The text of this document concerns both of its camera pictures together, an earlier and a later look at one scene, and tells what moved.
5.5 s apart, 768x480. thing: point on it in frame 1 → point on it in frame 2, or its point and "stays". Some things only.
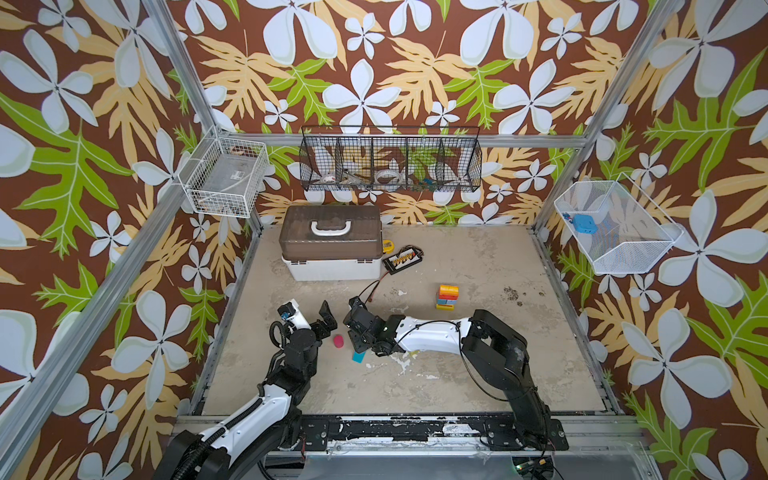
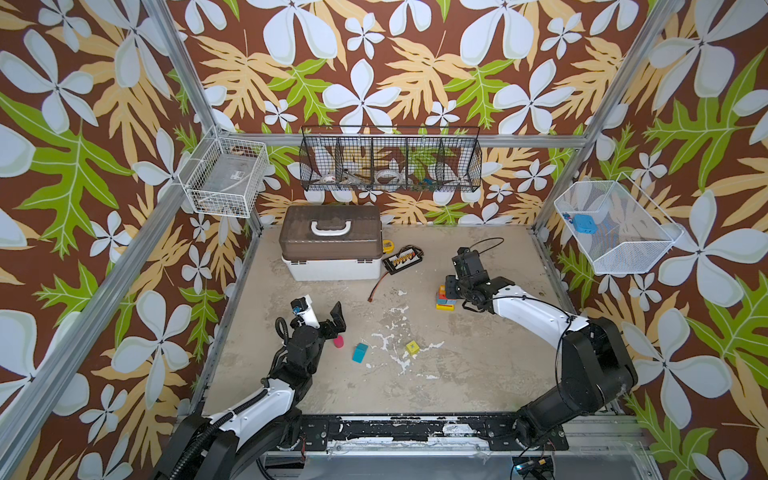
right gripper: (360, 324) → (459, 288)
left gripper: (328, 321) stays
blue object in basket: (584, 224) stays
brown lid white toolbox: (332, 242) stays
